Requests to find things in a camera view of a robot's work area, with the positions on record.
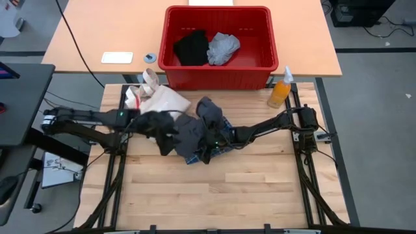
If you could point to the orange spray bottle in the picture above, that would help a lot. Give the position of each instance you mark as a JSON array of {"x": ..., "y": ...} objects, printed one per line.
[{"x": 279, "y": 94}]

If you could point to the black side desk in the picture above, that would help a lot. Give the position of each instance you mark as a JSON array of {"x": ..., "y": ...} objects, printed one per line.
[{"x": 26, "y": 97}]

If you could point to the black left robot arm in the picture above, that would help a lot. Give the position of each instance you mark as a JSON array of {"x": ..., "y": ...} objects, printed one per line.
[{"x": 97, "y": 117}]

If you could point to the black computer mouse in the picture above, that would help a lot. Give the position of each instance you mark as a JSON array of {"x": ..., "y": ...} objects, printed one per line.
[{"x": 6, "y": 190}]

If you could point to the white paper sheet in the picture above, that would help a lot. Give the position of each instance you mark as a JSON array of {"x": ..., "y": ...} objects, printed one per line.
[{"x": 211, "y": 2}]

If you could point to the cream canvas tote bag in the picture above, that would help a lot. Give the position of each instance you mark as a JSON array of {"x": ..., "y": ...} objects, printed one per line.
[{"x": 162, "y": 99}]

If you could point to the grey power strip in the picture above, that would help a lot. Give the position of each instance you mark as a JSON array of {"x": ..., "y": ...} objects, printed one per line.
[{"x": 410, "y": 21}]

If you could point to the red tag strip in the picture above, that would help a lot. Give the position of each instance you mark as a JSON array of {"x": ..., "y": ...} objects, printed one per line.
[{"x": 138, "y": 101}]

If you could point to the black aluminium table frame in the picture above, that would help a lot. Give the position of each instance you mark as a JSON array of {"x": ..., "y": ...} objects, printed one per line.
[{"x": 344, "y": 182}]

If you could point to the white box with drawing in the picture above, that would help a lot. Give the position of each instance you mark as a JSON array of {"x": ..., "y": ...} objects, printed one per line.
[{"x": 61, "y": 170}]

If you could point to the black curved side table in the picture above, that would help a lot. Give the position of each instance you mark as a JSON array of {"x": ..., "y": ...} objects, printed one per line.
[{"x": 19, "y": 156}]

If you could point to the white rectangular card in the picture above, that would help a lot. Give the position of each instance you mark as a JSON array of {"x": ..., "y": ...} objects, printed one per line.
[{"x": 117, "y": 58}]

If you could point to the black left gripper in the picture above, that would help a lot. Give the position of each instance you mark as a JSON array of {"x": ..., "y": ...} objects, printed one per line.
[{"x": 152, "y": 123}]

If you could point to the light grey garment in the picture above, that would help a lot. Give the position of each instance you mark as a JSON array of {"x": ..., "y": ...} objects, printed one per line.
[{"x": 222, "y": 48}]

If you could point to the blue plaid cloth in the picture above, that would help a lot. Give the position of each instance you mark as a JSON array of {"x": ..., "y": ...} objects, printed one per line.
[{"x": 194, "y": 160}]

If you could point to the black garment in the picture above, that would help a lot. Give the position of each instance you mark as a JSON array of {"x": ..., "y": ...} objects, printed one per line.
[{"x": 191, "y": 48}]

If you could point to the black caster wheel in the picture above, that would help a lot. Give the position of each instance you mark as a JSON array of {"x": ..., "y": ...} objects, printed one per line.
[{"x": 36, "y": 208}]

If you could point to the dark tablet screen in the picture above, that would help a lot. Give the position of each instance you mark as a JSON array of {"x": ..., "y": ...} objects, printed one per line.
[{"x": 6, "y": 72}]

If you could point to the white plastic stand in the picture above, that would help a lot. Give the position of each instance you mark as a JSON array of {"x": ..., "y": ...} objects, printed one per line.
[{"x": 8, "y": 19}]

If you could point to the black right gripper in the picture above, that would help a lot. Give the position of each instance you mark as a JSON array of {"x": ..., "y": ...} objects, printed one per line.
[{"x": 217, "y": 138}]

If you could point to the dark grey garment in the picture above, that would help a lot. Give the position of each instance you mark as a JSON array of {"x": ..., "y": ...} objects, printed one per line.
[{"x": 191, "y": 133}]

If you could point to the light orange desk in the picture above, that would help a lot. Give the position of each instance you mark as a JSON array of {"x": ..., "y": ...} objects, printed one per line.
[{"x": 113, "y": 26}]

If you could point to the black computer case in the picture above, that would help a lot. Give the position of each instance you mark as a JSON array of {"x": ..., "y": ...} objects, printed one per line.
[{"x": 357, "y": 13}]

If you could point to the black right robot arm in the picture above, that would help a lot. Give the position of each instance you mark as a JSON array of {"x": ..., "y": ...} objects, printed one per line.
[{"x": 269, "y": 125}]

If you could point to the red plastic laundry bin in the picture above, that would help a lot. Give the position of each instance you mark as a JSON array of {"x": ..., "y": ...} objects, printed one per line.
[{"x": 221, "y": 78}]

